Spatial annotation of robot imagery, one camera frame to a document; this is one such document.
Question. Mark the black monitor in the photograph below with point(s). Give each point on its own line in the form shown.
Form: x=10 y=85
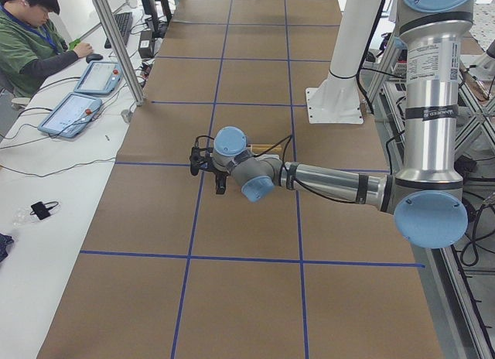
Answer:
x=158 y=27

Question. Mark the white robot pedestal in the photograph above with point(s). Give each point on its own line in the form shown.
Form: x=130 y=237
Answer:
x=336 y=100

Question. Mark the wooden rack bar right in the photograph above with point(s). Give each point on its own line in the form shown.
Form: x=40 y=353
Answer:
x=259 y=151

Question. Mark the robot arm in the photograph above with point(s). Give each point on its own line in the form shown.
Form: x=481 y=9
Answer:
x=424 y=196

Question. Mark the black computer mouse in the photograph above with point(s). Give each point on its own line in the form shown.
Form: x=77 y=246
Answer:
x=93 y=57

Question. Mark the teach pendant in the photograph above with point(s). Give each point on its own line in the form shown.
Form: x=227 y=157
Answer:
x=99 y=78
x=71 y=116

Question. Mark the wooden rack bar left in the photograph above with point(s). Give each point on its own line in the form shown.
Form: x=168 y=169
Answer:
x=265 y=146

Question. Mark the far teach pendant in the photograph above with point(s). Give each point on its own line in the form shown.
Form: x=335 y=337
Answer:
x=99 y=78

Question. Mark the wooden rack bar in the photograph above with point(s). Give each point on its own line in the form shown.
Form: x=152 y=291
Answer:
x=259 y=151
x=265 y=146

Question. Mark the black keyboard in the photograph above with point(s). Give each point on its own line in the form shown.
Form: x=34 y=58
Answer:
x=124 y=23

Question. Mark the black power adapter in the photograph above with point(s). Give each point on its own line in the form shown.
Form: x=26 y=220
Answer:
x=146 y=47

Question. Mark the near teach pendant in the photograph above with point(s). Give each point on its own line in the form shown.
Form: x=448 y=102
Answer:
x=71 y=116

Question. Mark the small black device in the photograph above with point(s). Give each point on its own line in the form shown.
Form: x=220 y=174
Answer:
x=43 y=210

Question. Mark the aluminium frame post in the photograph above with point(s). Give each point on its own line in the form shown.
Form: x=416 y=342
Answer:
x=109 y=24

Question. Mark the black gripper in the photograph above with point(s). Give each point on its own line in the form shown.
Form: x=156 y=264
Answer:
x=221 y=176

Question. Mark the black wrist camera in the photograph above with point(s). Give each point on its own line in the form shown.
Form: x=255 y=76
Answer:
x=200 y=160

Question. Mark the seated person green shirt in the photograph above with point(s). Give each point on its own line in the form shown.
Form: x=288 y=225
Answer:
x=31 y=47

